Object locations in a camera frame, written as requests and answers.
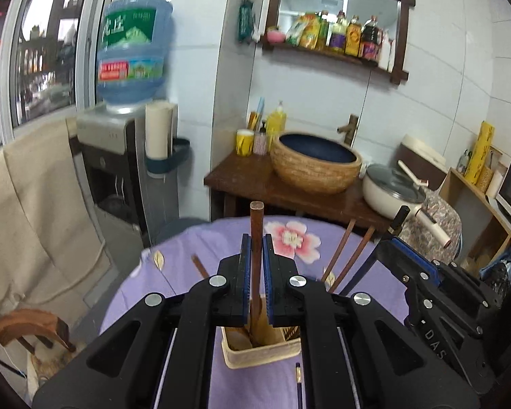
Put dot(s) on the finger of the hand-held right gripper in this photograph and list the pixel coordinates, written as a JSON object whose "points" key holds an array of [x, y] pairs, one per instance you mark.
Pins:
{"points": [[413, 260], [434, 304]]}

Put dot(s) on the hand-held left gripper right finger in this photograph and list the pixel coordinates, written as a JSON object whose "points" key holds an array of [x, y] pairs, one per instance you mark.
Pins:
{"points": [[267, 281]]}

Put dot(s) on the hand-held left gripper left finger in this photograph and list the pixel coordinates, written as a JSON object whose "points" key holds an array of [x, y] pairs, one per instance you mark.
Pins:
{"points": [[246, 281]]}

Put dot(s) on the black chopstick gold band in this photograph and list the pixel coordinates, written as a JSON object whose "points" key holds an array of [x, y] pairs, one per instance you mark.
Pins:
{"points": [[398, 221], [299, 385]]}

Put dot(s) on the dark wooden spoon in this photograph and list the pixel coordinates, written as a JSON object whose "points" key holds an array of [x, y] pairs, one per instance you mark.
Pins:
{"points": [[256, 230]]}

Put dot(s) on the brown wooden chopstick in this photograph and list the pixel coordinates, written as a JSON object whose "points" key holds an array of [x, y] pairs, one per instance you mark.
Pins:
{"points": [[200, 266], [360, 249], [344, 243]]}

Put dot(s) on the cream perforated utensil holder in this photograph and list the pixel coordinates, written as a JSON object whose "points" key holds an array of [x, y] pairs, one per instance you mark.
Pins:
{"points": [[259, 355]]}

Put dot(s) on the floral patterned cloth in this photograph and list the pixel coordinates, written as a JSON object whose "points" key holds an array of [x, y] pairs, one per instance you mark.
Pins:
{"points": [[443, 217]]}

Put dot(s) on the cream lidded pan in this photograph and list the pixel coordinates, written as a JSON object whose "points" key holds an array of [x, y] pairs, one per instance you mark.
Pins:
{"points": [[391, 196]]}

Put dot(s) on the light wooden shelf unit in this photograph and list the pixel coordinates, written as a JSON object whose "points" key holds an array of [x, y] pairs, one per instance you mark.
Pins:
{"points": [[464, 204]]}

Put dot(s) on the purple floral tablecloth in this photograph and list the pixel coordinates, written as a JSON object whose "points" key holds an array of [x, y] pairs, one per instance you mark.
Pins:
{"points": [[174, 255]]}

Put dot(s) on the dark wooden washstand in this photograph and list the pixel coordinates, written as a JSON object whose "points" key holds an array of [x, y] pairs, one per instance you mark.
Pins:
{"points": [[255, 183]]}

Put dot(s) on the cream brown rice cooker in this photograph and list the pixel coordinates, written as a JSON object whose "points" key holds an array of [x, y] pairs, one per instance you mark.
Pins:
{"points": [[423, 155]]}

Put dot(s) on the wicker wash basin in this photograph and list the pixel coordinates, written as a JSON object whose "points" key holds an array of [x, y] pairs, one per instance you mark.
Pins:
{"points": [[315, 166]]}

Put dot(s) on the tall yellow box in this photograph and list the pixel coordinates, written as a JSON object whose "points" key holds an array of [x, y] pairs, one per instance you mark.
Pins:
{"points": [[480, 153]]}

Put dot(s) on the yellow mug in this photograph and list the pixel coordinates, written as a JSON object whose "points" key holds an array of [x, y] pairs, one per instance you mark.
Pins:
{"points": [[245, 142]]}

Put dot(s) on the pink pump bottle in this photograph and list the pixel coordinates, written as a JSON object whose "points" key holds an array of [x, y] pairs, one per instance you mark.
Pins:
{"points": [[260, 140]]}

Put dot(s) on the blue cup holder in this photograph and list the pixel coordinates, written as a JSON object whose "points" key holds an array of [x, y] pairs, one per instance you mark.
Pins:
{"points": [[174, 159]]}

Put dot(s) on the bronze faucet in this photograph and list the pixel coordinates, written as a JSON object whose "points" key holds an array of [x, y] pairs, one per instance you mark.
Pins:
{"points": [[349, 128]]}

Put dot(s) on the yellow soap bottle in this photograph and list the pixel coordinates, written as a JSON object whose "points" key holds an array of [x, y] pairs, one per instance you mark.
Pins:
{"points": [[276, 125]]}

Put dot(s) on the blue toothbrush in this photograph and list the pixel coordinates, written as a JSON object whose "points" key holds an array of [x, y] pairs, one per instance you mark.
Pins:
{"points": [[259, 108]]}

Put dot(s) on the white paper cup stack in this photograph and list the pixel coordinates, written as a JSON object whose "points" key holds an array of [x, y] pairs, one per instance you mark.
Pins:
{"points": [[157, 130]]}

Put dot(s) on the grey water dispenser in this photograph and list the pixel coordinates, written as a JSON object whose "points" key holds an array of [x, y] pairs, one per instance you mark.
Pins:
{"points": [[106, 157]]}

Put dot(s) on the wooden chair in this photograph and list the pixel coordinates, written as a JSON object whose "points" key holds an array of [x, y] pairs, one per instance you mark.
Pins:
{"points": [[30, 328]]}

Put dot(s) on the beige cloth cover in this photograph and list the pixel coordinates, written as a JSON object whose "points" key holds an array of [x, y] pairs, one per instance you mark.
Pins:
{"points": [[38, 204]]}

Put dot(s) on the row of condiment bottles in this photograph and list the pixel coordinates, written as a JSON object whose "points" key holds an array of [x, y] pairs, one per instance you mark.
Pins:
{"points": [[345, 34]]}

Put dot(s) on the pink bowl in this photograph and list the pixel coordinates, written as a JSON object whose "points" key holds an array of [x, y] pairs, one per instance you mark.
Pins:
{"points": [[274, 35]]}

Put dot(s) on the blue water bottle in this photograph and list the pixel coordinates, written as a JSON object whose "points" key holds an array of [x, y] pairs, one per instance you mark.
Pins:
{"points": [[132, 51]]}

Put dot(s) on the green hanging packet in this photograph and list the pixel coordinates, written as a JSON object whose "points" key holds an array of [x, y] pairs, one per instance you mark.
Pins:
{"points": [[247, 21]]}

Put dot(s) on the wooden framed mirror shelf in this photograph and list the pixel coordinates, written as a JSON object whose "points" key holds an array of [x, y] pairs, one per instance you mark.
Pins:
{"points": [[336, 8]]}

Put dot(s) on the window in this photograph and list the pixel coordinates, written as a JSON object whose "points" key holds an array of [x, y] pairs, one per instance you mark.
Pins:
{"points": [[47, 42]]}

